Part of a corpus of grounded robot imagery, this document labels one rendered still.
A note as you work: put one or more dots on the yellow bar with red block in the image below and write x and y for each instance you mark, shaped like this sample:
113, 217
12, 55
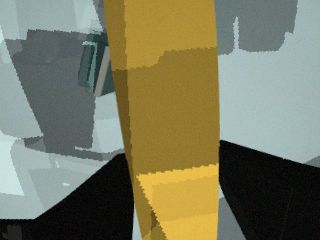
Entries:
164, 63

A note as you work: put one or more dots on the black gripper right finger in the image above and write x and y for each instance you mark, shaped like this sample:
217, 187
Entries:
272, 198

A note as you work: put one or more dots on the dark green wedge on flat base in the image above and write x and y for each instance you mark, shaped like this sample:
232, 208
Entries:
94, 52

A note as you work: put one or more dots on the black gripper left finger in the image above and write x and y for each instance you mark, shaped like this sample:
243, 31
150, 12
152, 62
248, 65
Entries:
102, 208

